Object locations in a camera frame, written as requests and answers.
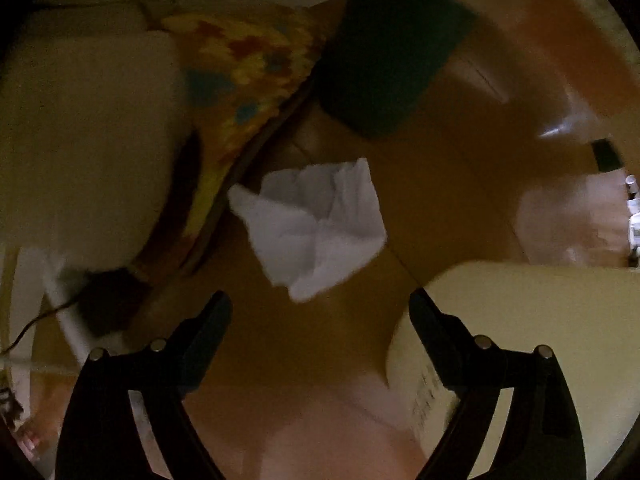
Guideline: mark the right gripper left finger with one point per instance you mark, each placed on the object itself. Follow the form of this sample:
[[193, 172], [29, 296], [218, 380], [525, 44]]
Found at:
[[99, 438]]

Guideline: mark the white tissue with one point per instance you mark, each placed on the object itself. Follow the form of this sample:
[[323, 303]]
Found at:
[[312, 228]]

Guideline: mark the dark trash bin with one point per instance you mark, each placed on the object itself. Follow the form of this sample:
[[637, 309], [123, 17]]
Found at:
[[383, 56]]

